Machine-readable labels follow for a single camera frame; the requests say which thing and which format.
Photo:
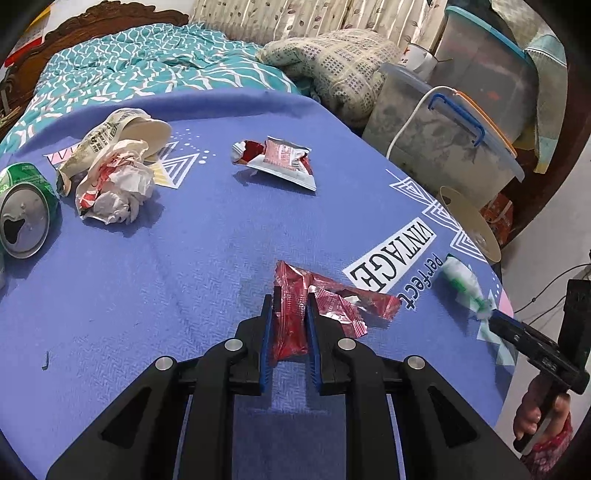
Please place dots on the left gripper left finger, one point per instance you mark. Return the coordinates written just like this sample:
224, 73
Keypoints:
175, 420

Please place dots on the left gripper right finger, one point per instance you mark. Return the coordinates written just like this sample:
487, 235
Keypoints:
403, 419

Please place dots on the white green snack wrapper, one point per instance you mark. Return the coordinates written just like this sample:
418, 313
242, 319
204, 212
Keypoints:
468, 289

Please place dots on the dark red foil wrapper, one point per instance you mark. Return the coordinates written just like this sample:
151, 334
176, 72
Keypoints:
335, 301

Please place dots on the white red plastic bag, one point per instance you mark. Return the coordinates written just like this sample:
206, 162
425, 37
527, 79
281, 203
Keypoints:
116, 184

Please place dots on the brown cardboard trash bin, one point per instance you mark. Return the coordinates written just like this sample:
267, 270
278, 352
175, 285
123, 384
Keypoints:
472, 223

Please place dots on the right hand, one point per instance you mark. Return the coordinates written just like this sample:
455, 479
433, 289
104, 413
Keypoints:
528, 415

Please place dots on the purple printed blanket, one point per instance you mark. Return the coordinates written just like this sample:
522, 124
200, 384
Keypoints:
90, 311

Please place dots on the green soda can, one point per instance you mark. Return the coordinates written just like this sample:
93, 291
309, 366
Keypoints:
28, 208

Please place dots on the clear bin with teal lid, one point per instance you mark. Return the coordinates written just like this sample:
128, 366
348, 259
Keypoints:
478, 60

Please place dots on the red white sachet wrapper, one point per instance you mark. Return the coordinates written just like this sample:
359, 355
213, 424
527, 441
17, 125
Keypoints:
277, 157

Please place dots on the crushed white paper cup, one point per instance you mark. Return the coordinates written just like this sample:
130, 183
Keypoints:
122, 124

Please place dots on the grey patterned folded quilt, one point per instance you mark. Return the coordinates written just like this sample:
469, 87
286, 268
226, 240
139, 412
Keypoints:
343, 68

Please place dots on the beige patterned curtain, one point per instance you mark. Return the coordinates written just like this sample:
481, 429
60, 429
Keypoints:
262, 21

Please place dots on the teal patterned bedspread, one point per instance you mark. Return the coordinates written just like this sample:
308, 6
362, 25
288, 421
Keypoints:
138, 62

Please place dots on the carved wooden headboard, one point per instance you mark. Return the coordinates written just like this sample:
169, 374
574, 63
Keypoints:
108, 17

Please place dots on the clear bin with blue handle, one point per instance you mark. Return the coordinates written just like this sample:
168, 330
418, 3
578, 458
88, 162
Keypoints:
439, 137

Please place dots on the yellow red wall calendar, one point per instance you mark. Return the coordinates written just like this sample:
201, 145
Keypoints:
32, 37

